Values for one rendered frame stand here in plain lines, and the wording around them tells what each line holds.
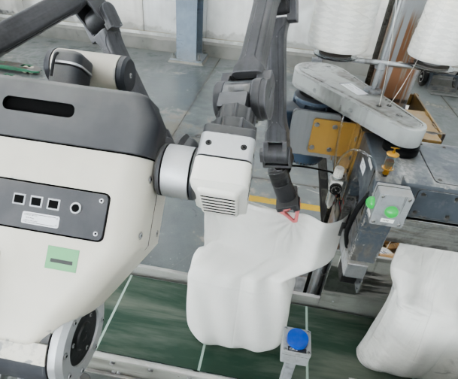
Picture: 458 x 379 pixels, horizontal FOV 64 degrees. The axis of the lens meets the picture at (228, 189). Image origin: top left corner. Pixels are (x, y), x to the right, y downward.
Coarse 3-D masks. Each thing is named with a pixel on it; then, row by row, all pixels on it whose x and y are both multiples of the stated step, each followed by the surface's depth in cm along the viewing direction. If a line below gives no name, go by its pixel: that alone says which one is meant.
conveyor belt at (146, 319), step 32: (128, 288) 171; (160, 288) 173; (128, 320) 158; (160, 320) 159; (288, 320) 164; (320, 320) 165; (352, 320) 166; (128, 352) 147; (160, 352) 148; (192, 352) 149; (224, 352) 150; (320, 352) 152; (352, 352) 153
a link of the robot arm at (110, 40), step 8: (104, 8) 97; (112, 8) 99; (104, 16) 97; (112, 16) 98; (112, 24) 98; (120, 24) 100; (88, 32) 104; (104, 32) 99; (112, 32) 100; (120, 32) 103; (96, 40) 102; (104, 40) 100; (112, 40) 100; (120, 40) 102; (104, 48) 101; (112, 48) 100; (120, 48) 102; (136, 72) 105; (136, 80) 104; (136, 88) 104; (144, 88) 106; (168, 136) 108
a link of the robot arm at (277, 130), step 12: (276, 24) 92; (288, 24) 94; (276, 36) 93; (276, 48) 93; (276, 60) 94; (276, 72) 95; (276, 84) 96; (276, 96) 96; (276, 108) 97; (276, 120) 98; (264, 132) 100; (276, 132) 99; (288, 132) 100; (264, 144) 100; (276, 144) 101; (288, 144) 101; (264, 156) 101; (276, 156) 100
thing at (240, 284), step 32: (224, 224) 125; (256, 224) 119; (288, 224) 117; (320, 224) 112; (224, 256) 128; (256, 256) 127; (288, 256) 125; (320, 256) 120; (192, 288) 132; (224, 288) 128; (256, 288) 126; (288, 288) 128; (192, 320) 143; (224, 320) 137; (256, 320) 135; (256, 352) 150
